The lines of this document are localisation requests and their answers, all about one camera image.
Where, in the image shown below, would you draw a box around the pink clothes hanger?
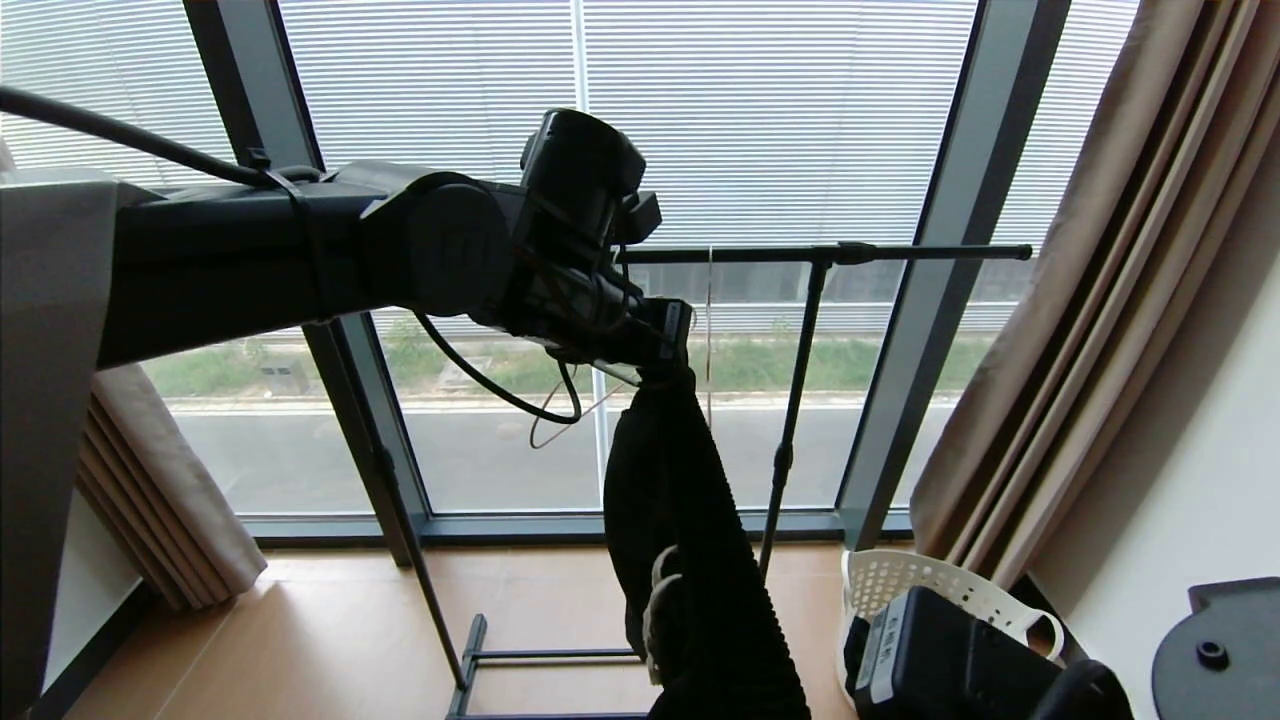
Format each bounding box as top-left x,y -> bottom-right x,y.
703,244 -> 715,423
529,379 -> 627,450

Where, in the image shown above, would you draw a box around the black clothes rack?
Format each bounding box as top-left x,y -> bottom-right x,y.
374,239 -> 1035,720

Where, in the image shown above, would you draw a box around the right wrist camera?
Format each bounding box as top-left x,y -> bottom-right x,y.
848,584 -> 1063,720

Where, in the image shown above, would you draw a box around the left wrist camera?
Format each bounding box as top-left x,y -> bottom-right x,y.
614,189 -> 664,245

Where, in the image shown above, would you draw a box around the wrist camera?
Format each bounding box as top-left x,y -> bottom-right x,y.
614,189 -> 664,245
848,584 -> 1063,720

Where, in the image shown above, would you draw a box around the white laundry basket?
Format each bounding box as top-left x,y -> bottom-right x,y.
835,547 -> 1068,703

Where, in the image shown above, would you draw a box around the brown curtain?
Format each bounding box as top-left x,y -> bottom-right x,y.
907,0 -> 1280,592
74,364 -> 270,612

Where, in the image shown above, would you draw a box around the black cable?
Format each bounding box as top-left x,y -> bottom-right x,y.
0,85 -> 584,427

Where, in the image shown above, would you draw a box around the window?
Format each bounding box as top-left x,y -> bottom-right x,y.
0,0 -> 1142,547

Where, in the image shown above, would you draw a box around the black shorts with white stripes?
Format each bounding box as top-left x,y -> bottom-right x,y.
602,364 -> 814,720

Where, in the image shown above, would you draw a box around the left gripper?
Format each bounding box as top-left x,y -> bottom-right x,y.
512,258 -> 697,388

